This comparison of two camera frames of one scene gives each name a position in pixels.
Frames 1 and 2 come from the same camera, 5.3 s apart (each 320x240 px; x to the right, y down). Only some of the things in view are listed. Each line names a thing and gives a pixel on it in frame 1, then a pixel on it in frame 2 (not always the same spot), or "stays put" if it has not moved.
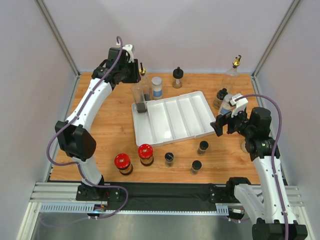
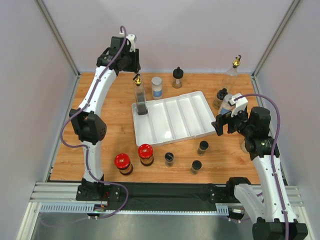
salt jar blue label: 157,82 stays put
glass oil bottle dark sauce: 145,83 -> 140,96
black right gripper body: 223,122 stays put
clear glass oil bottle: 230,80 stays put
